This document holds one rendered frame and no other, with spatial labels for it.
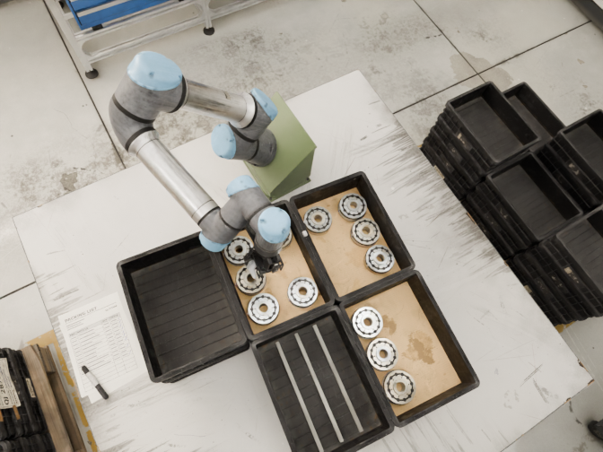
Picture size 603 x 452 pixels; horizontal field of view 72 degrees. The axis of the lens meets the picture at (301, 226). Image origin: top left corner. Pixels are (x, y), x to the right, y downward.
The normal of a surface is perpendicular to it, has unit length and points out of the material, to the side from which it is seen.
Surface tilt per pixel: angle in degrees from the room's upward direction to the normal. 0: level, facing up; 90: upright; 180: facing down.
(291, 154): 44
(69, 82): 0
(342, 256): 0
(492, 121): 0
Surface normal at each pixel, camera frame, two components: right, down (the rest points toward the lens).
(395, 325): 0.07, -0.36
